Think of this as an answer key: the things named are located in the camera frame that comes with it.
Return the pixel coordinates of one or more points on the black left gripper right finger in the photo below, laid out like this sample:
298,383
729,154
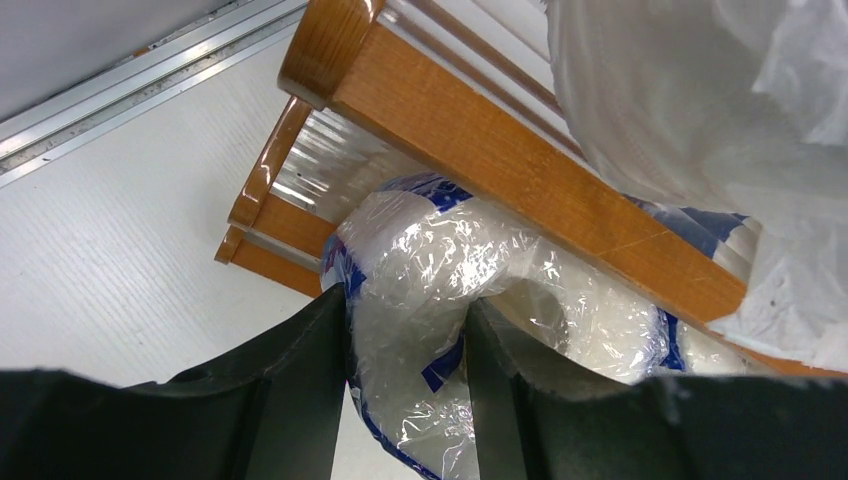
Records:
539,415

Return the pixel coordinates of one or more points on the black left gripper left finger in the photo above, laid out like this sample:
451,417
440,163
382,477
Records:
267,409

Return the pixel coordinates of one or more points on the blue toilet roll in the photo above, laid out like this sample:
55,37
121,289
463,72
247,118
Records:
413,257

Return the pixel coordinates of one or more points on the white toilet paper roll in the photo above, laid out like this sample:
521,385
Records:
727,106

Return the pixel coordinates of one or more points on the orange wooden tiered shelf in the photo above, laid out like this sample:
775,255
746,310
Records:
466,89

